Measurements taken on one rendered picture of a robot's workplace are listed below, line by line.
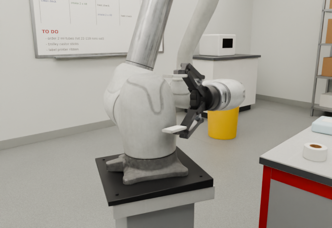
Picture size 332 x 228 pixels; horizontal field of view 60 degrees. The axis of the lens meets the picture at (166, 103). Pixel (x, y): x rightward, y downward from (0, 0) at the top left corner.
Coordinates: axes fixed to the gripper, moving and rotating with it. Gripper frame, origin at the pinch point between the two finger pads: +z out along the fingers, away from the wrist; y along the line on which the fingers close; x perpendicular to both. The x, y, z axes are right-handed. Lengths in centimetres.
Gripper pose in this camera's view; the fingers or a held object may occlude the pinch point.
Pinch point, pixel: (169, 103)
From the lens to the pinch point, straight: 71.2
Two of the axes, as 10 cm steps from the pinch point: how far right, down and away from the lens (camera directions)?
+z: -6.0, 0.9, -8.0
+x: -8.0, -0.8, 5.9
